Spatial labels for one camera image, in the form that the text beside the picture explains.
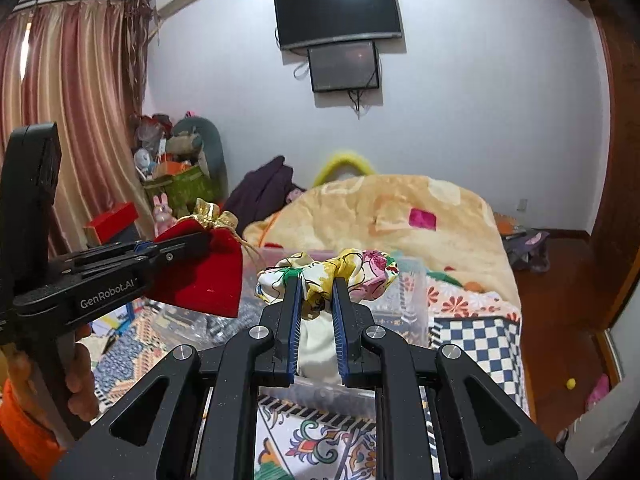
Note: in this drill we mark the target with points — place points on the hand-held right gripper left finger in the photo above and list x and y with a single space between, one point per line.
295 332

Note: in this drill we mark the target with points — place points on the grey plush toy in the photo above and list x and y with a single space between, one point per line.
207 145

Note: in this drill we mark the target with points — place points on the pile of clothes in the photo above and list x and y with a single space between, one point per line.
530 250

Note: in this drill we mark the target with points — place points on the red box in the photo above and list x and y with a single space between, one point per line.
110 222

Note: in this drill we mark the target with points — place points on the blue white checkered cloth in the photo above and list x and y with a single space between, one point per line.
475 345

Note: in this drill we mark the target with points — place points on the pink bunny toy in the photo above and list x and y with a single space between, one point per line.
161 212

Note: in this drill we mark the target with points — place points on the white wall socket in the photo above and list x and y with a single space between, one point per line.
523 205

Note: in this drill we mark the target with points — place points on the small yellow ball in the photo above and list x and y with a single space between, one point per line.
570 384

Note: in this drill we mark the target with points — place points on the white and blue plush toy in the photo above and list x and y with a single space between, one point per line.
144 162

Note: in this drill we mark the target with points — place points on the dark purple cloth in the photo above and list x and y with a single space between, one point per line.
262 187

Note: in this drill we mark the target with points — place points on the striped pink curtain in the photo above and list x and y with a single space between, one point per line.
75 100

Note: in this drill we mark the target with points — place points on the red velvet pouch gold top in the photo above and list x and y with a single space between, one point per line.
215 280

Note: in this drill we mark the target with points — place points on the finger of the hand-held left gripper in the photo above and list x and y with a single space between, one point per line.
142 246
175 255

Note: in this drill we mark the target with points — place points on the orange patterned blanket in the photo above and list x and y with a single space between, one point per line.
380 210

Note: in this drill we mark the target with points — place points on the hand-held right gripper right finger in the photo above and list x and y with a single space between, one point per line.
341 332

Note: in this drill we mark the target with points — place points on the small black wall monitor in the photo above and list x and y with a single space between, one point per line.
344 66

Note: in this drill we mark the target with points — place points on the clear plastic storage box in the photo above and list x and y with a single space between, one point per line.
407 310

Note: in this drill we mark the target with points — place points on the floral fabric scrunchie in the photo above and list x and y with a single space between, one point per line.
370 270

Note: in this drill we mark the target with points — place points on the green fabric bag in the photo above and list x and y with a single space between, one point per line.
190 187

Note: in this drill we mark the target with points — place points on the yellow fuzzy hoop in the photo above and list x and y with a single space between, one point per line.
345 159

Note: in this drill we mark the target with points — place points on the person's left hand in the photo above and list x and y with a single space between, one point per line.
82 375

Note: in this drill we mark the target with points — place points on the black wall television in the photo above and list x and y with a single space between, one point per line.
337 10

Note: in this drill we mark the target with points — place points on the brown wooden door frame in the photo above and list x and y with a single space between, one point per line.
612 160

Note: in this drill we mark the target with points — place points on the colourful patterned bedsheet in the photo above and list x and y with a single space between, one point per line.
320 440

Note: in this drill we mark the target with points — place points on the pink object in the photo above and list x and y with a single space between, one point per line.
598 391

